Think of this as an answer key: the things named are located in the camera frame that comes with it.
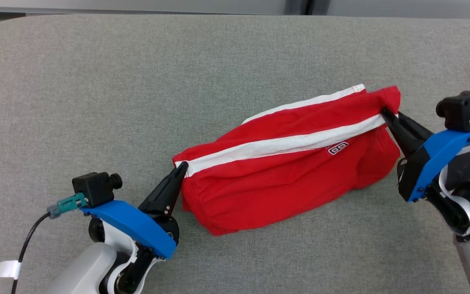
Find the red shorts with white stripes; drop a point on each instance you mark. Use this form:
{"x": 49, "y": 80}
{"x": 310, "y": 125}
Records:
{"x": 267, "y": 183}

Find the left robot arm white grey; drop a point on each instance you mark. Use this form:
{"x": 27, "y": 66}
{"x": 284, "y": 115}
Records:
{"x": 84, "y": 269}

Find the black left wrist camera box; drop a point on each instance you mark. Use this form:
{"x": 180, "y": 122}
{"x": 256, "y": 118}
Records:
{"x": 94, "y": 188}

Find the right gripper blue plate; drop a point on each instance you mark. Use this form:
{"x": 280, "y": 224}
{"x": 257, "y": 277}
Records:
{"x": 435, "y": 159}

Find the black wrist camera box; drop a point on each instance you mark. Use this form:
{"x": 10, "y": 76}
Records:
{"x": 461, "y": 110}
{"x": 94, "y": 188}

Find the grey partition post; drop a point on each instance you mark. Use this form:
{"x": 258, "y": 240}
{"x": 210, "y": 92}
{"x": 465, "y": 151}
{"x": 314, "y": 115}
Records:
{"x": 306, "y": 6}

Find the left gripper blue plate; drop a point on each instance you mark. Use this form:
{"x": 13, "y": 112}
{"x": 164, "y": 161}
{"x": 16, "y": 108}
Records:
{"x": 137, "y": 226}

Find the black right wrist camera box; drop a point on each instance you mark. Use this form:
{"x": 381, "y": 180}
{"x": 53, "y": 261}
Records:
{"x": 461, "y": 110}

